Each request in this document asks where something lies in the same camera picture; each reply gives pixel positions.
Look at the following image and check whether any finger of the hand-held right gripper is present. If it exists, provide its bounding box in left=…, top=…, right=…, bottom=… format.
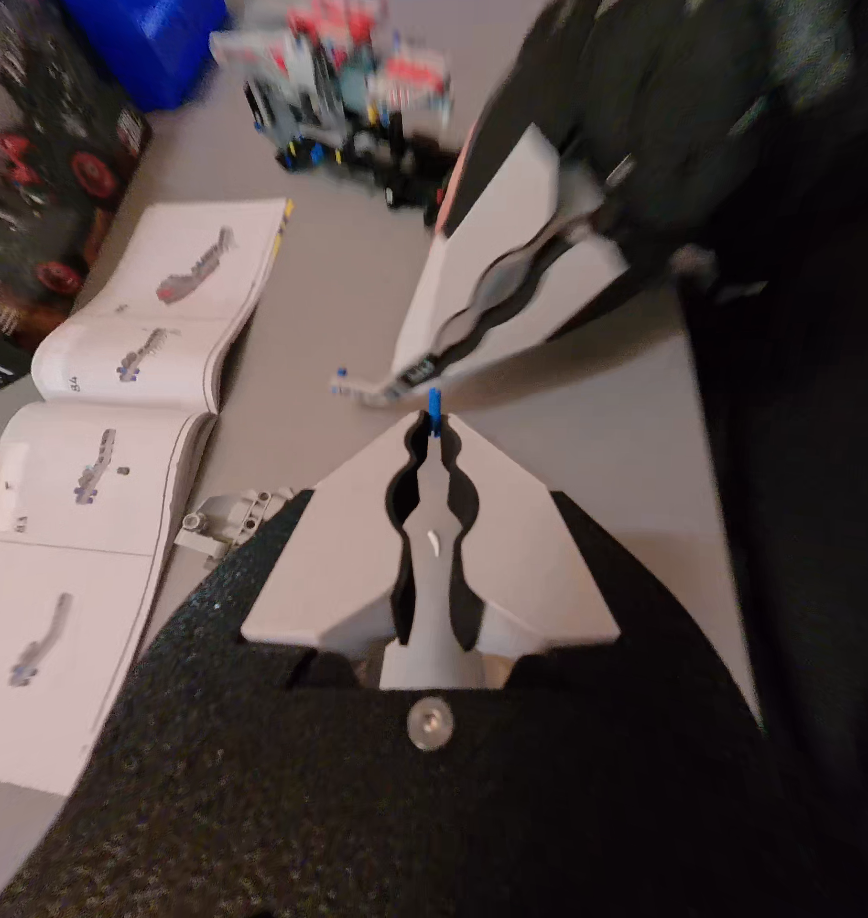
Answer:
left=394, top=229, right=632, bottom=404
left=390, top=123, right=586, bottom=403

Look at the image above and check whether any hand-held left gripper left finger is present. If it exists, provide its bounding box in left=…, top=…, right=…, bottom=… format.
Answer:
left=240, top=412, right=435, bottom=668

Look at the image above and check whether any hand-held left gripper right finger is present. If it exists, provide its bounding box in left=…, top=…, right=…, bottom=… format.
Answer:
left=441, top=413, right=621, bottom=661

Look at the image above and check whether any grey bent brick beam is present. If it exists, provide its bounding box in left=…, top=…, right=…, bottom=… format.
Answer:
left=330, top=367, right=435, bottom=408

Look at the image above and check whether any grey brick assembly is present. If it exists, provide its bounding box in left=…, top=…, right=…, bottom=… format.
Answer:
left=174, top=486, right=296, bottom=571

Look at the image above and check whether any brick toy vehicle model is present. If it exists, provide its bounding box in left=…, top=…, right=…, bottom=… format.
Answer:
left=210, top=0, right=471, bottom=227

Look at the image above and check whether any person's torso in black hoodie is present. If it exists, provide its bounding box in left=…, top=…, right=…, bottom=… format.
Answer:
left=678, top=0, right=868, bottom=918

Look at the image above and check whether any open instruction booklet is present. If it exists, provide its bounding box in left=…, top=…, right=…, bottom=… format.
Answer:
left=0, top=198, right=295, bottom=798

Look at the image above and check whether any blue plastic bin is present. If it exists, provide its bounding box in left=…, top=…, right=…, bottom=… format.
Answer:
left=61, top=0, right=228, bottom=113

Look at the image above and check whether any black toy set box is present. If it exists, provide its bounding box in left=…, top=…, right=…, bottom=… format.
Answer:
left=0, top=0, right=153, bottom=403

